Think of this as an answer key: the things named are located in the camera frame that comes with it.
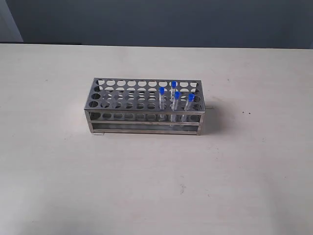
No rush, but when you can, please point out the blue-capped tube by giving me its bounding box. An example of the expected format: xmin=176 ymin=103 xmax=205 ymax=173
xmin=170 ymin=91 xmax=180 ymax=122
xmin=181 ymin=93 xmax=195 ymax=122
xmin=159 ymin=87 xmax=165 ymax=121
xmin=171 ymin=81 xmax=177 ymax=101

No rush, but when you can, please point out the stainless steel test tube rack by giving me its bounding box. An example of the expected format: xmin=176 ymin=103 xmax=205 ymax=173
xmin=84 ymin=78 xmax=206 ymax=135

